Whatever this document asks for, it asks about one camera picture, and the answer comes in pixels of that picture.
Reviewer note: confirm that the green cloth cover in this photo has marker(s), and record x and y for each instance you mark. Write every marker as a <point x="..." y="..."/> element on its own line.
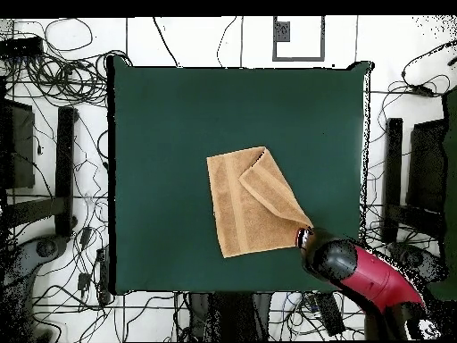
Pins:
<point x="451" y="178"/>

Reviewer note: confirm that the small grey square plate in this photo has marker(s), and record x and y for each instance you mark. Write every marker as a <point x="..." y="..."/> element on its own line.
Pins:
<point x="283" y="31"/>

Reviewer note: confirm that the black power strip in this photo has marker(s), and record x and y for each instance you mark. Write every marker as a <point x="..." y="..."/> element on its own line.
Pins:
<point x="103" y="275"/>
<point x="21" y="46"/>

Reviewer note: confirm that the dark green table cloth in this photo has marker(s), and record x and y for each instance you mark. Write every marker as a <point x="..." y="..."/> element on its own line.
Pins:
<point x="160" y="107"/>

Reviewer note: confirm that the black flat panel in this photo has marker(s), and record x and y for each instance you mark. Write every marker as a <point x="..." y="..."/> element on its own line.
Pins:
<point x="21" y="150"/>
<point x="426" y="164"/>

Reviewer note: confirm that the black power adapter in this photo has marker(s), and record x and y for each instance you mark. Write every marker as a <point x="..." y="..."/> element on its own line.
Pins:
<point x="84" y="281"/>
<point x="423" y="91"/>

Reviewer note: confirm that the tan terry towel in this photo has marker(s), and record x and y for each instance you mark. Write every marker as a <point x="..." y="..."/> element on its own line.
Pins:
<point x="232" y="214"/>

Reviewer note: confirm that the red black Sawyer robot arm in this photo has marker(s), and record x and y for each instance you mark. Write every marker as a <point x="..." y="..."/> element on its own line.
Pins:
<point x="375" y="282"/>

